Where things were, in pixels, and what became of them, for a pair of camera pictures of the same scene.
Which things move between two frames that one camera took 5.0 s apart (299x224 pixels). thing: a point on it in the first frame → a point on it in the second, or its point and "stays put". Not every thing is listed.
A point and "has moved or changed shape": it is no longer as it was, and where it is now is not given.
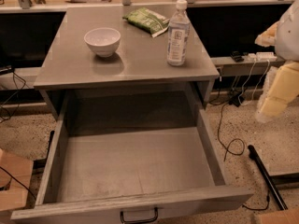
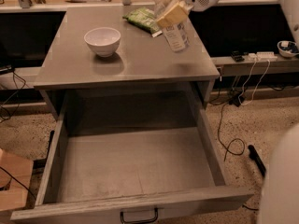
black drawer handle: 138,221 stays put
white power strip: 262,56 stays put
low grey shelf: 230,67 stays put
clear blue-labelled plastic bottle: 177,35 has moved or changed shape
